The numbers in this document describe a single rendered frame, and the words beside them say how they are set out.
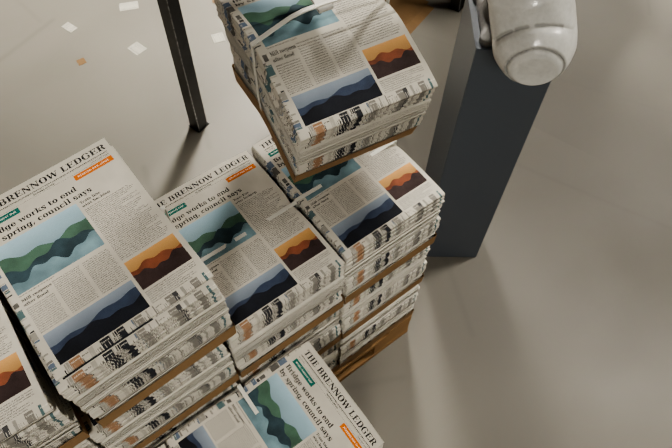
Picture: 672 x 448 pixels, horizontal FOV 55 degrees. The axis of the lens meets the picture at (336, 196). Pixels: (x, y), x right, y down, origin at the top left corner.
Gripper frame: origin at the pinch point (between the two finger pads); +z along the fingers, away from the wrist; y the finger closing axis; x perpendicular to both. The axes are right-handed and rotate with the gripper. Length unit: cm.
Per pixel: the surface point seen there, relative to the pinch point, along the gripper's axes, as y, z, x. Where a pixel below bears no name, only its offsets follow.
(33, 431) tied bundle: 26, 43, 72
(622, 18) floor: 138, -47, -183
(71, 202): 22, 10, 55
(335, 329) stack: 79, 37, 14
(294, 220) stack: 46, 20, 16
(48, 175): 22, 3, 57
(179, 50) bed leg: 92, -77, 13
